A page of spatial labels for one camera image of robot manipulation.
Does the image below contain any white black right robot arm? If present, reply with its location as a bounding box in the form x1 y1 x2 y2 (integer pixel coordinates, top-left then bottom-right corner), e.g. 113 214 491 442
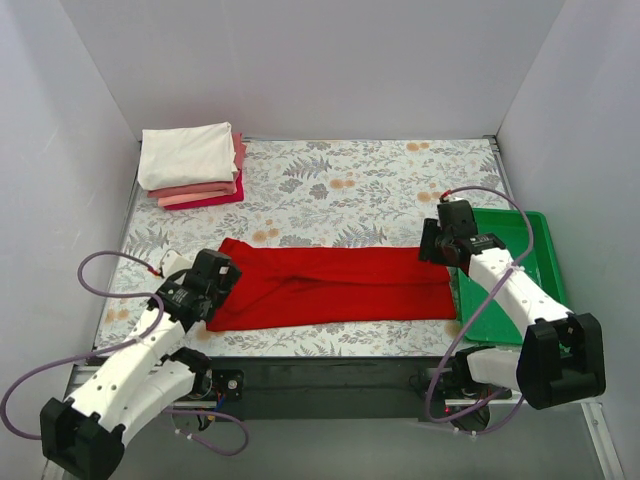
419 200 606 410

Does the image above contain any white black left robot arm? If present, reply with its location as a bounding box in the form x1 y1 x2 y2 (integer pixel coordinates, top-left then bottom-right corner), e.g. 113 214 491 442
40 249 242 479

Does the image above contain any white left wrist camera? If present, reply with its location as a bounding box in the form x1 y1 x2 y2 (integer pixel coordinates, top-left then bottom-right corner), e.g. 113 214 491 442
158 249 193 278

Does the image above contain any aluminium frame rail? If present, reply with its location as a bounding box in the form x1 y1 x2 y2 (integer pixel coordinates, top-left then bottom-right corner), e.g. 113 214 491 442
581 402 625 480

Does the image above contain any red t shirt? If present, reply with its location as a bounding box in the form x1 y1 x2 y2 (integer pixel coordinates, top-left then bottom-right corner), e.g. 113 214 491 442
207 238 456 332

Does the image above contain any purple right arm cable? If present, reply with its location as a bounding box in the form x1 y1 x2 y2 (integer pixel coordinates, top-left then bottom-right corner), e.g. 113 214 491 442
423 185 532 439

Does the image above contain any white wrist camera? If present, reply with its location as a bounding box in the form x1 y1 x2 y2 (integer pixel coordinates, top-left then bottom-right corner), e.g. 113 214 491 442
158 249 193 278
439 191 459 203

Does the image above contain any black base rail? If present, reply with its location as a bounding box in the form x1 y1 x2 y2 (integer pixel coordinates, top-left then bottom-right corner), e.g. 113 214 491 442
89 355 511 421

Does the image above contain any green plastic tray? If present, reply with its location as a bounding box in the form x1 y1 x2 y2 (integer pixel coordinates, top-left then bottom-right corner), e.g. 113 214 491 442
456 208 569 346

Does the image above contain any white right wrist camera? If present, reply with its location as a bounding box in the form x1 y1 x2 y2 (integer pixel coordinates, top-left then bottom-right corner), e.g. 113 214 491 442
439 191 459 203

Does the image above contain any folded white t shirt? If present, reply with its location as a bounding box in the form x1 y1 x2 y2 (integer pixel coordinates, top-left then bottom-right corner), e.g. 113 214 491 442
137 122 239 191

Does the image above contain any floral patterned table cloth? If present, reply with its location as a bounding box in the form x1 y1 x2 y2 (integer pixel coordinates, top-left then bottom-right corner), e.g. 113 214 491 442
95 139 510 348

